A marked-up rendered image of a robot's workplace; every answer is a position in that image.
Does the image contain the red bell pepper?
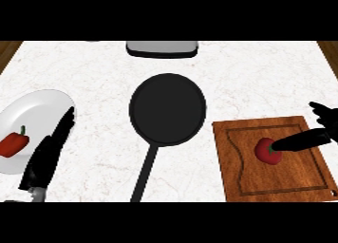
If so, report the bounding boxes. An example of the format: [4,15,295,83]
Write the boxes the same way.
[0,124,31,159]

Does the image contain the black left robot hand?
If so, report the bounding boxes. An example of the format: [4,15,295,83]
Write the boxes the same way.
[18,105,77,192]

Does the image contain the black frying pan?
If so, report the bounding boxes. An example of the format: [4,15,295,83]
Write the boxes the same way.
[127,72,210,203]

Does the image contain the wooden cutting board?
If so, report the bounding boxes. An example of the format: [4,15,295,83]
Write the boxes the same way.
[211,115,338,203]

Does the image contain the white plate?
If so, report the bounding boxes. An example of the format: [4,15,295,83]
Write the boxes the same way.
[0,88,77,176]

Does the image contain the red tomato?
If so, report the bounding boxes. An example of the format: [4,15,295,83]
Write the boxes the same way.
[254,137,285,166]

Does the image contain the grey appliance with black base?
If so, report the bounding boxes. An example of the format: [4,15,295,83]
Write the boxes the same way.
[125,40,201,60]

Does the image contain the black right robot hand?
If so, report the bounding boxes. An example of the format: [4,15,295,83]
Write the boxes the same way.
[270,101,338,163]

